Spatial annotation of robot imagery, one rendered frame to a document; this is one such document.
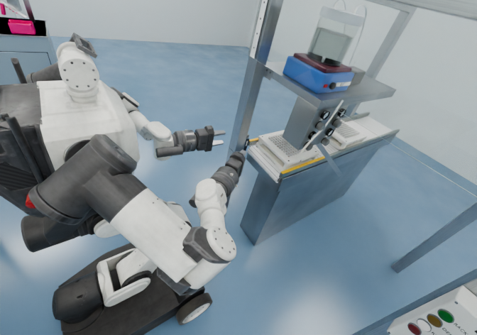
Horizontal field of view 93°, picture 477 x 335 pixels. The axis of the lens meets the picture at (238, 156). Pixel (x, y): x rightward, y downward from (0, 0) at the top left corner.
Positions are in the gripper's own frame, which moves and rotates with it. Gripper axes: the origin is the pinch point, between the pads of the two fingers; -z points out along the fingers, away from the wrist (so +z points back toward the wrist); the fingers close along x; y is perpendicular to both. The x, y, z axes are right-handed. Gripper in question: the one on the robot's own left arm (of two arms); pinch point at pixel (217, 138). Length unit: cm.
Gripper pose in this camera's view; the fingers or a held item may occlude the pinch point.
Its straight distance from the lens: 98.6
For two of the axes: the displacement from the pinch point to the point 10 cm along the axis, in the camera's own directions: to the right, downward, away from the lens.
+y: 4.2, 6.4, -6.4
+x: -2.0, 7.6, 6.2
